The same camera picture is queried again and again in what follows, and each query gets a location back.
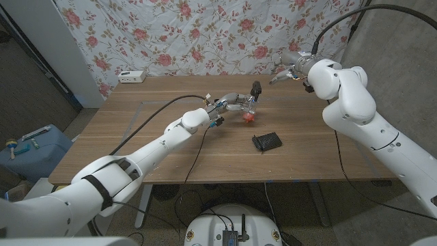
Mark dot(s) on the blue storage box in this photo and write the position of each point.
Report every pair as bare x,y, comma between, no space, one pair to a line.
37,160

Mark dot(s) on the white grey flat bar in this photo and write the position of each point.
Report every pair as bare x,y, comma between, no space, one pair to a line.
35,133

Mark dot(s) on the black ribbed card holder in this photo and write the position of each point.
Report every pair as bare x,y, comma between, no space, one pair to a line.
268,141

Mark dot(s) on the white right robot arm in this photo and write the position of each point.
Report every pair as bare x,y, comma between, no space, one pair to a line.
358,112

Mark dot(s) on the black torso antenna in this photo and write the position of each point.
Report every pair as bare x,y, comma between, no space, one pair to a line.
243,225

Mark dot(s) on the yellow blue toy maraca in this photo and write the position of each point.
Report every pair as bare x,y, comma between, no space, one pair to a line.
11,143

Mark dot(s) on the orange spiky stress ball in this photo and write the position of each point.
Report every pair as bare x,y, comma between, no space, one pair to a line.
248,118

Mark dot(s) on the white robot torso base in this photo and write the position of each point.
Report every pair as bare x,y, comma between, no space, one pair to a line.
211,225

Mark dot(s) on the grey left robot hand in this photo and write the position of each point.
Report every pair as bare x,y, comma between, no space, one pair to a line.
232,100

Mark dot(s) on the black round floor disc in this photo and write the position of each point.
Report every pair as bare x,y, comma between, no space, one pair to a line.
165,193

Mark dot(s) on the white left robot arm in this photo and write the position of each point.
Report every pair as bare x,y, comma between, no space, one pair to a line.
153,150

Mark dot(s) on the small green toy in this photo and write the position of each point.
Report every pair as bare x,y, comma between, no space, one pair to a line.
35,143

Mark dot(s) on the floral backdrop cloth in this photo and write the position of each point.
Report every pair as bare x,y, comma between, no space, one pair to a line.
205,34

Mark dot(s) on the white floor container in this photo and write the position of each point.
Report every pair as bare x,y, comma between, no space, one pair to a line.
34,186

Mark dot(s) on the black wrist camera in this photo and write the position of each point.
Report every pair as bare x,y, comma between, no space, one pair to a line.
216,122
308,87

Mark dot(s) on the white table leg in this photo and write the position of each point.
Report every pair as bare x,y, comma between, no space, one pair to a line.
143,205

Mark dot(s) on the black torso electronics box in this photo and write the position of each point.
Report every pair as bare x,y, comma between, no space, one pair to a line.
229,237

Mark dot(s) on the white power strip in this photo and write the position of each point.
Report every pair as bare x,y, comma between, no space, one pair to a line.
131,77

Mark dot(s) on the teal plastic toy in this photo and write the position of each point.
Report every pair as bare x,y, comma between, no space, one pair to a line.
22,149

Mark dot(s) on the black backdrop stand pole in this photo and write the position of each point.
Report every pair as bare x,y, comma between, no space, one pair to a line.
358,18

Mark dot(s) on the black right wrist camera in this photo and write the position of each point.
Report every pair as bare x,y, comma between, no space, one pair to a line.
308,87

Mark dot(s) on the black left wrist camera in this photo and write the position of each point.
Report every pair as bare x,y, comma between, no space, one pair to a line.
216,122

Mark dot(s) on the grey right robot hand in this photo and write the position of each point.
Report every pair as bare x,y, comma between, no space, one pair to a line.
300,63

